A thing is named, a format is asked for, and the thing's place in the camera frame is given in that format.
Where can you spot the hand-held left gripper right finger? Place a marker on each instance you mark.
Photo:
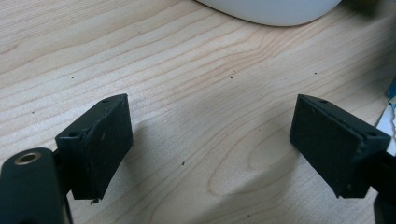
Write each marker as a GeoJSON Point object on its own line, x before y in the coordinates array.
{"type": "Point", "coordinates": [330, 146]}

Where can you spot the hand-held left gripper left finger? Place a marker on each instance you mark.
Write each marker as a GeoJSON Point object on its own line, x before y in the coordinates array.
{"type": "Point", "coordinates": [99, 146]}

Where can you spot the blue white snack wrapper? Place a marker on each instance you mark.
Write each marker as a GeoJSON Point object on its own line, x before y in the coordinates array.
{"type": "Point", "coordinates": [389, 121]}

